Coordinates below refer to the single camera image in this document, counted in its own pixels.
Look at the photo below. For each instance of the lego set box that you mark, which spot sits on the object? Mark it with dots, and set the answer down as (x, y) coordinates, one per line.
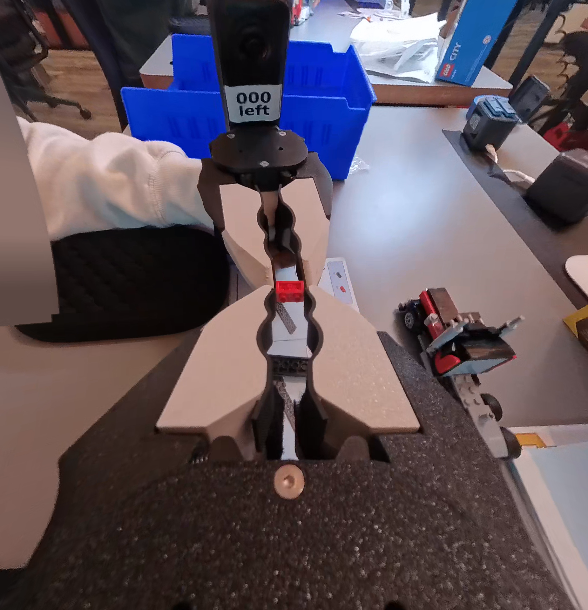
(584, 329)

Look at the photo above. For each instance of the clear plastic bag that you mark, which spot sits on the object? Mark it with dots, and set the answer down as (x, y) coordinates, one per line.
(359, 167)

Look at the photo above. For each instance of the white paper sheets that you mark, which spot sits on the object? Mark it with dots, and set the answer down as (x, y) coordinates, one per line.
(398, 47)

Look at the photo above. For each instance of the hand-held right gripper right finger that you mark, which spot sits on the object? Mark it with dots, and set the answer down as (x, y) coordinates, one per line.
(360, 381)

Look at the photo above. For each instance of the white round object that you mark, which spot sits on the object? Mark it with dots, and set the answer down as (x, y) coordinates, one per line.
(584, 276)

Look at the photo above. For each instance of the long black lego plate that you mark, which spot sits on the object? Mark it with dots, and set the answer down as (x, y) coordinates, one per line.
(290, 367)

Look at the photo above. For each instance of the yellow mark instruction booklet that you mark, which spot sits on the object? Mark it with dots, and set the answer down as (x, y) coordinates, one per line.
(529, 439)

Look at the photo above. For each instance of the car cover instruction booklet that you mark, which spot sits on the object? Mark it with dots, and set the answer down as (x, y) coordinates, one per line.
(560, 500)

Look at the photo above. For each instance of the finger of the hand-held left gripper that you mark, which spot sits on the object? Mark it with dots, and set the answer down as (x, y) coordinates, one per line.
(313, 224)
(241, 228)

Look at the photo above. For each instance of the small blue black device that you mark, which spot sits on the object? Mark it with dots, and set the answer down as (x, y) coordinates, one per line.
(489, 121)

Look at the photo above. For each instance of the blue lego box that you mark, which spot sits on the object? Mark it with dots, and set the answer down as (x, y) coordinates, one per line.
(470, 47)

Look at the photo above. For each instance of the small dark grey case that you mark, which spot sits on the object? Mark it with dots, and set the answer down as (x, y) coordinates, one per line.
(529, 93)

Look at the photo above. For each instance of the black quilted wrist pad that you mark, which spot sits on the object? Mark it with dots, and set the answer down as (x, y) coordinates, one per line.
(141, 286)

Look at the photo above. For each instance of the small red lego brick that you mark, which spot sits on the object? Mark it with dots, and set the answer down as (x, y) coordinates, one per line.
(290, 290)

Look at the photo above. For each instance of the large blue plastic bin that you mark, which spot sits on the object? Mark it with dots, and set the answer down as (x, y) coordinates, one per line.
(322, 95)

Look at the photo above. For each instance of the person's left forearm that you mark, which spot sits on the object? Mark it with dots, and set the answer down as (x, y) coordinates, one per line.
(108, 176)

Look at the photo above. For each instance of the black office chair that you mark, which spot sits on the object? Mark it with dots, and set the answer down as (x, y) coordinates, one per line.
(17, 47)

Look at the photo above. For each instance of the dark grey speaker box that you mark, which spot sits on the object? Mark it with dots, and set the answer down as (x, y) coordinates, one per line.
(565, 186)

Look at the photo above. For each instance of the black red lego truck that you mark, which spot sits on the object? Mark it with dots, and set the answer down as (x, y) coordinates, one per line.
(456, 343)

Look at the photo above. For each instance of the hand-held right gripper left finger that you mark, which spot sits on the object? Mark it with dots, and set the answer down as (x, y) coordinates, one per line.
(217, 381)

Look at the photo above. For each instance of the grey desk mat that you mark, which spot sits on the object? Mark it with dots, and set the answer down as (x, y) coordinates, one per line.
(537, 224)

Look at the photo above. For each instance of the open lego instruction booklet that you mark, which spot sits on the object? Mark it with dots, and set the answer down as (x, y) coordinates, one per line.
(339, 281)

